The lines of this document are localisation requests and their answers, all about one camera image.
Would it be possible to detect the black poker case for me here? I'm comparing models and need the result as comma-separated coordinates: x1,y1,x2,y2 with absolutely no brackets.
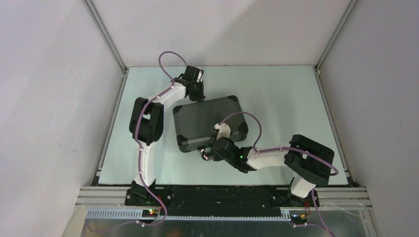
172,95,249,153

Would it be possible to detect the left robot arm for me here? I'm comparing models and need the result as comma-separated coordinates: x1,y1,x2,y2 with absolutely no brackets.
129,65,205,206

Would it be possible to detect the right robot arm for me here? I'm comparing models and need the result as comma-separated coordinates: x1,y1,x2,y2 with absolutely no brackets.
210,134,339,206

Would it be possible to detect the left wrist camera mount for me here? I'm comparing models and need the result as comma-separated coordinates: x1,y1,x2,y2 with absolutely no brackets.
196,70,204,82

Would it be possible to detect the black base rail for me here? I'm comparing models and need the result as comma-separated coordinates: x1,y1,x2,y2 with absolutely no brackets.
125,184,319,218

